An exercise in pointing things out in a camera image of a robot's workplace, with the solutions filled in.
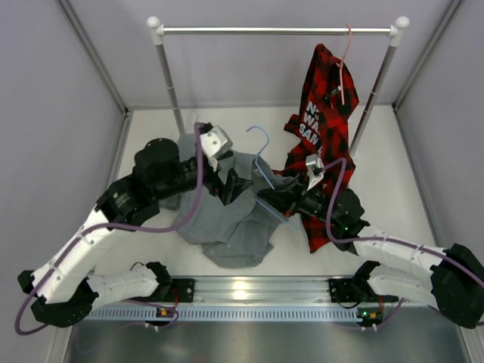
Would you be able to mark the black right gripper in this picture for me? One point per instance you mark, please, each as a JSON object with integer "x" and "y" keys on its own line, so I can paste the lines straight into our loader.
{"x": 284, "y": 198}

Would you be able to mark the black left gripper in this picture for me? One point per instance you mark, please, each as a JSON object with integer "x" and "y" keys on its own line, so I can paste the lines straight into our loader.
{"x": 233, "y": 186}

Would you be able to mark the grey button shirt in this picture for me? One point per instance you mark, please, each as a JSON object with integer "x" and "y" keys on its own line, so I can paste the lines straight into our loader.
{"x": 237, "y": 235}

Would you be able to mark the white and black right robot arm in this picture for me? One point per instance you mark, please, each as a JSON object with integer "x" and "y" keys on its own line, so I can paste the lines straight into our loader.
{"x": 449, "y": 280}

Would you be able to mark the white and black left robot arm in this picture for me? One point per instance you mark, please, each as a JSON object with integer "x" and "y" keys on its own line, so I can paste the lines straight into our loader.
{"x": 63, "y": 292}

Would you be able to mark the red black plaid shirt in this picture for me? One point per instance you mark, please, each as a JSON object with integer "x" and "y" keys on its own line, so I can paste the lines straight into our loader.
{"x": 321, "y": 125}

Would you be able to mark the silver white clothes rack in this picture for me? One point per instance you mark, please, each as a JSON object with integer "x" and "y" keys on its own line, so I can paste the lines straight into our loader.
{"x": 394, "y": 32}

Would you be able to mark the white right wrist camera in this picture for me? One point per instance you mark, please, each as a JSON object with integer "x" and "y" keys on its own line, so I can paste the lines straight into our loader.
{"x": 315, "y": 170}

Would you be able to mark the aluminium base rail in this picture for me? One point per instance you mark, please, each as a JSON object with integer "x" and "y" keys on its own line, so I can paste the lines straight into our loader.
{"x": 269, "y": 290}

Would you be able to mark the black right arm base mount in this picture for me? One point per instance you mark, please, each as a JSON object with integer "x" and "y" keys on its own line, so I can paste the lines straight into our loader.
{"x": 349, "y": 290}

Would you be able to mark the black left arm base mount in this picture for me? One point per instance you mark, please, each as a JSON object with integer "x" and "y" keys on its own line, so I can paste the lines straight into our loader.
{"x": 179, "y": 290}

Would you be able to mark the pink wire hanger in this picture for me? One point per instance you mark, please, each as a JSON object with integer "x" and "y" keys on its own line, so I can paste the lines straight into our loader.
{"x": 342, "y": 64}

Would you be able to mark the grey slotted cable duct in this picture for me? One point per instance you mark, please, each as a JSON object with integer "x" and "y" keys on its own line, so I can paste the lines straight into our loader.
{"x": 237, "y": 313}

